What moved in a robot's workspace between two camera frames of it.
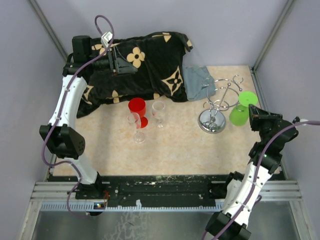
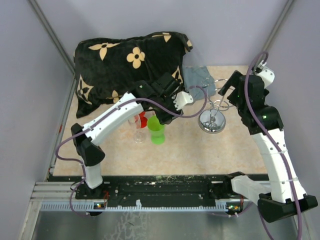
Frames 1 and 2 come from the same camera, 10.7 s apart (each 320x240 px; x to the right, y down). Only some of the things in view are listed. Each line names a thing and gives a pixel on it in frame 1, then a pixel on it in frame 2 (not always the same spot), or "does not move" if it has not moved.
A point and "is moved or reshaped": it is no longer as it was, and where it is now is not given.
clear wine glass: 135,119 does not move
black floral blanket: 159,58 does not move
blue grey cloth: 198,82 does not move
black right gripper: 257,115 -> 233,81
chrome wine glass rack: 222,94 does not move
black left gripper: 119,65 -> 164,118
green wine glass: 238,116 is moved or reshaped
